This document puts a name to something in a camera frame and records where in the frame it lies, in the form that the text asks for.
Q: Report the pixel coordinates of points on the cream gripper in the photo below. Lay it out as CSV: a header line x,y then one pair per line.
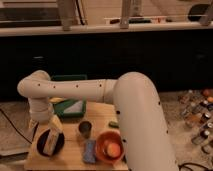
x,y
55,123

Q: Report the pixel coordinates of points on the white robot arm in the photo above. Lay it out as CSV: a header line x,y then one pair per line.
x,y
141,119

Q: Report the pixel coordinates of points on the purple bowl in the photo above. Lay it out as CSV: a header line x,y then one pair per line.
x,y
42,141

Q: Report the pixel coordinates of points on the orange bowl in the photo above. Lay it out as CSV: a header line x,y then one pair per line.
x,y
102,141

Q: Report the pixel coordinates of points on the orange fruit in bowl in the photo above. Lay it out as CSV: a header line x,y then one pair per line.
x,y
113,150

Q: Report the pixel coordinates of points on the green plastic tray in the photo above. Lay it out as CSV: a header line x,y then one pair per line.
x,y
60,107

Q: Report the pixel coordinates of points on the white cloth in tray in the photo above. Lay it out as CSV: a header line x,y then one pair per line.
x,y
75,108

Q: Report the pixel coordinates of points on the small metal cup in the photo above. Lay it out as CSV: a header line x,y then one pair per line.
x,y
85,128

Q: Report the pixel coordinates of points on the blue sponge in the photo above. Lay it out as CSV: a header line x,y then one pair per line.
x,y
89,152

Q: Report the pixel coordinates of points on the spice jar rack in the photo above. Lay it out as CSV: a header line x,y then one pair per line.
x,y
197,115

